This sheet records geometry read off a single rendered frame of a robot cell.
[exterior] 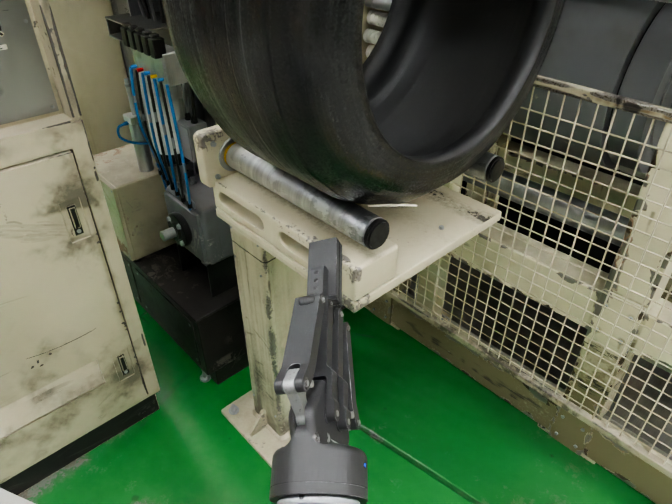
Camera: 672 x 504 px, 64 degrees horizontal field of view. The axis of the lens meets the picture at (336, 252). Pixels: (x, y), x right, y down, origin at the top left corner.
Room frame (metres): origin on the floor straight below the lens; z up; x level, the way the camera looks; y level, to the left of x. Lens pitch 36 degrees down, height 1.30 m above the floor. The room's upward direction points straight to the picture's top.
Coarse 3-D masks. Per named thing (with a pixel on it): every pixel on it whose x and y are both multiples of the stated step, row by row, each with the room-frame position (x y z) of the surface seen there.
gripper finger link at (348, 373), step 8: (344, 328) 0.37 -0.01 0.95; (344, 336) 0.36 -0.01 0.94; (344, 344) 0.36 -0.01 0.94; (344, 352) 0.35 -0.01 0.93; (344, 360) 0.35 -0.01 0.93; (352, 360) 0.35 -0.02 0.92; (344, 368) 0.34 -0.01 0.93; (352, 368) 0.34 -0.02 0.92; (344, 376) 0.33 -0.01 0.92; (352, 376) 0.34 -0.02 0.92; (352, 384) 0.33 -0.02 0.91; (352, 392) 0.32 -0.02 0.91; (352, 400) 0.32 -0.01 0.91; (352, 408) 0.31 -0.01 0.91; (352, 424) 0.30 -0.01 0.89; (360, 424) 0.31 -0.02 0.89
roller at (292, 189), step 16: (240, 160) 0.80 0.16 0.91; (256, 160) 0.78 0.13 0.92; (256, 176) 0.77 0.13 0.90; (272, 176) 0.74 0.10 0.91; (288, 176) 0.73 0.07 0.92; (288, 192) 0.71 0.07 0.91; (304, 192) 0.69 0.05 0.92; (320, 192) 0.68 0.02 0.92; (304, 208) 0.68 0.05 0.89; (320, 208) 0.65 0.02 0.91; (336, 208) 0.64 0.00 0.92; (352, 208) 0.63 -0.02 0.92; (336, 224) 0.63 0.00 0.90; (352, 224) 0.61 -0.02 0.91; (368, 224) 0.60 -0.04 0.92; (384, 224) 0.60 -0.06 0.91; (368, 240) 0.59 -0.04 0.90; (384, 240) 0.60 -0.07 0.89
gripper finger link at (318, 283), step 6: (312, 270) 0.40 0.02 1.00; (318, 270) 0.39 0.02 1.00; (324, 270) 0.39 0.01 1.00; (312, 276) 0.39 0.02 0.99; (318, 276) 0.39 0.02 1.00; (324, 276) 0.39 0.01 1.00; (312, 282) 0.38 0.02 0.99; (318, 282) 0.38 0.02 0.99; (324, 282) 0.38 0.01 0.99; (312, 288) 0.38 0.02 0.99; (318, 288) 0.38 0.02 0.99; (324, 288) 0.38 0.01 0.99; (312, 294) 0.37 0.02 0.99; (324, 294) 0.37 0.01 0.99; (300, 300) 0.35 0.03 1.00; (306, 300) 0.35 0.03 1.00; (312, 300) 0.35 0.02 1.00
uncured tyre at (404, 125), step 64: (192, 0) 0.62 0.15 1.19; (256, 0) 0.54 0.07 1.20; (320, 0) 0.53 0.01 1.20; (448, 0) 1.03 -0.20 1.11; (512, 0) 0.94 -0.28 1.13; (192, 64) 0.65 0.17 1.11; (256, 64) 0.55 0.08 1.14; (320, 64) 0.53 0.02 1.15; (384, 64) 0.98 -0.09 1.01; (448, 64) 0.97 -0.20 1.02; (512, 64) 0.89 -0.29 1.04; (256, 128) 0.59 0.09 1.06; (320, 128) 0.54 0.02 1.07; (384, 128) 0.91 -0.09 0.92; (448, 128) 0.86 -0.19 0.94; (384, 192) 0.61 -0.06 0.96
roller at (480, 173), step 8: (488, 152) 0.81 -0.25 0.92; (480, 160) 0.79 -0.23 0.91; (488, 160) 0.79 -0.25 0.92; (496, 160) 0.79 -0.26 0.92; (472, 168) 0.80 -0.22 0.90; (480, 168) 0.79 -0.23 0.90; (488, 168) 0.78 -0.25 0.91; (496, 168) 0.78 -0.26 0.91; (480, 176) 0.79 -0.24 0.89; (488, 176) 0.78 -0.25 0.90; (496, 176) 0.79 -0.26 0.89
